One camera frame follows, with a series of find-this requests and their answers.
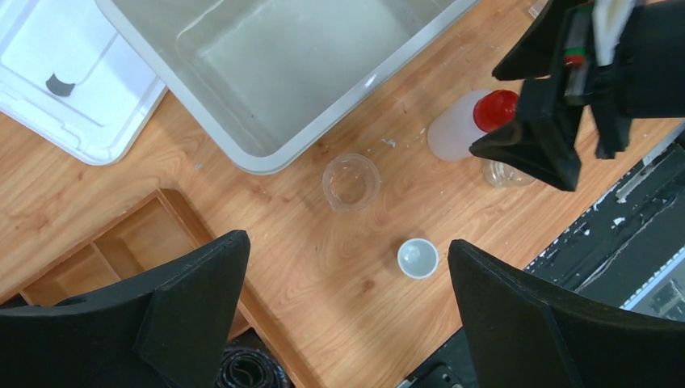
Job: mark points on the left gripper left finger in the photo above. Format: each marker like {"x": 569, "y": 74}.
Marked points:
{"x": 165, "y": 327}

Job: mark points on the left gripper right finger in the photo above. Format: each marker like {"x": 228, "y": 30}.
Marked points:
{"x": 523, "y": 331}

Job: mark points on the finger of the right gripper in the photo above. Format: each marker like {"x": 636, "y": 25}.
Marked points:
{"x": 540, "y": 140}
{"x": 531, "y": 56}

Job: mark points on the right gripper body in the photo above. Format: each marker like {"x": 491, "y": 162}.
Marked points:
{"x": 623, "y": 59}

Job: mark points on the wash bottle red cap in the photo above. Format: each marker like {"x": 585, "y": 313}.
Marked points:
{"x": 473, "y": 116}

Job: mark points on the small glass jar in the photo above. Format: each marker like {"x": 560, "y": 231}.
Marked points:
{"x": 501, "y": 175}

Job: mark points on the small white cup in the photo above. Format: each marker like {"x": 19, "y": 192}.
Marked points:
{"x": 418, "y": 258}

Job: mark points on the clear glass beaker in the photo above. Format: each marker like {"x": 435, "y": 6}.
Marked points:
{"x": 350, "y": 182}

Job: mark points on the wooden organizer tray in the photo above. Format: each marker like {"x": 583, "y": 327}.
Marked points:
{"x": 161, "y": 227}

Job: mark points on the beige plastic bin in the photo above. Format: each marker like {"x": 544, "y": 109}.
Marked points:
{"x": 266, "y": 79}

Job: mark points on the white bin lid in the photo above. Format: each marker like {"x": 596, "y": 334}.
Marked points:
{"x": 69, "y": 76}

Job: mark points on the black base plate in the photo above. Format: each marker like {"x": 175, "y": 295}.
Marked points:
{"x": 626, "y": 251}

